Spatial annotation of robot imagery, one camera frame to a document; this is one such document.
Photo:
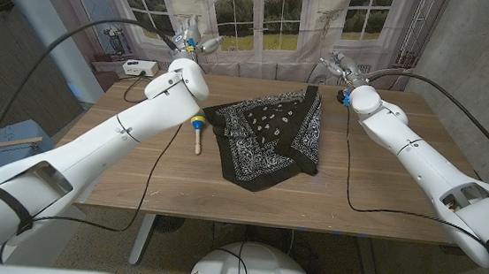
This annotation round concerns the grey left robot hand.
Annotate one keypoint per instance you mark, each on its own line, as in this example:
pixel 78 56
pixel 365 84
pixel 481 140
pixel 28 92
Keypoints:
pixel 186 39

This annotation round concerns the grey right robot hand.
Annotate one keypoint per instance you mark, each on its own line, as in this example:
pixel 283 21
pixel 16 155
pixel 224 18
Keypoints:
pixel 348 68

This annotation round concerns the black paisley bandana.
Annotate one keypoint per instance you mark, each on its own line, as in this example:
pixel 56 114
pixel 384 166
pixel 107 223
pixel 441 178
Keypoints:
pixel 266 143

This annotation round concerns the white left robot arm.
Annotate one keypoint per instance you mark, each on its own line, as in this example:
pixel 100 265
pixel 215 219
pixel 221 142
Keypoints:
pixel 92 150

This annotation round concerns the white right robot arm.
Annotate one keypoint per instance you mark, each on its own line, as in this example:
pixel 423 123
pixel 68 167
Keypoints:
pixel 428 166

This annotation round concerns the colourful wooden maraca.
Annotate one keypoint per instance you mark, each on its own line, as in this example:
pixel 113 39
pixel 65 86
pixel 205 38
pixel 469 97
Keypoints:
pixel 199 122

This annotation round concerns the white power box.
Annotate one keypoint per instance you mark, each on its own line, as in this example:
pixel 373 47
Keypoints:
pixel 137 67

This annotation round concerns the printed window backdrop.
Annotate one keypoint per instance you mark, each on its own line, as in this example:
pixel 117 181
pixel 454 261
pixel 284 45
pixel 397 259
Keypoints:
pixel 259 23

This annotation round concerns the pale round column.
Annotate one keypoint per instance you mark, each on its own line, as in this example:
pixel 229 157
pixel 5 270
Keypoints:
pixel 50 27

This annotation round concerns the black round fan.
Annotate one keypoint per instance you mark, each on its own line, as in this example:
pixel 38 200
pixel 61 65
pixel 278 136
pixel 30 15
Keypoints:
pixel 169 223

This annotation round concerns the table leg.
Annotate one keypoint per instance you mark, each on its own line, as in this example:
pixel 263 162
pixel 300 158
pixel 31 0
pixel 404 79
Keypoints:
pixel 367 263
pixel 142 239

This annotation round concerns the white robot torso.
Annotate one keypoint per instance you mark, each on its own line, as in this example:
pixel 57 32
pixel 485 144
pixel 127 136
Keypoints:
pixel 255 271

